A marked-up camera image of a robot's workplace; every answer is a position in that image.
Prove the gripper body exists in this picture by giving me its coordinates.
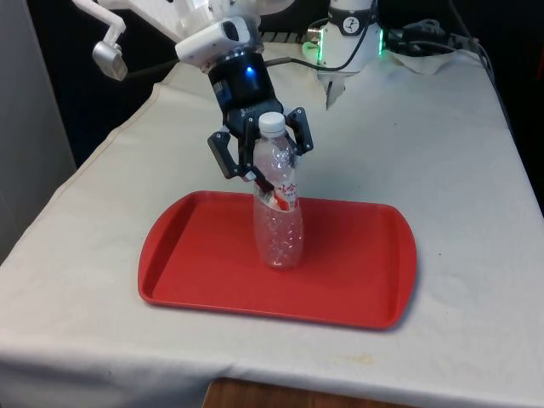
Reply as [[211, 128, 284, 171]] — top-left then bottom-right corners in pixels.
[[207, 48, 285, 129]]

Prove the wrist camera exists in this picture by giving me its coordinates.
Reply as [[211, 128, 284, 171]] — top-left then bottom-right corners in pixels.
[[174, 15, 261, 70]]

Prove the red tray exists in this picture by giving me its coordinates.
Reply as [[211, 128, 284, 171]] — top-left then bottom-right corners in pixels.
[[137, 190, 419, 332]]

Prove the clear plastic bottle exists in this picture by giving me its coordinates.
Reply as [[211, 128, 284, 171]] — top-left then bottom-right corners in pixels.
[[252, 111, 306, 270]]

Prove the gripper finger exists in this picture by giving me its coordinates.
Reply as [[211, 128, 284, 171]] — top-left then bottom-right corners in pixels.
[[207, 118, 275, 193], [283, 106, 315, 156]]

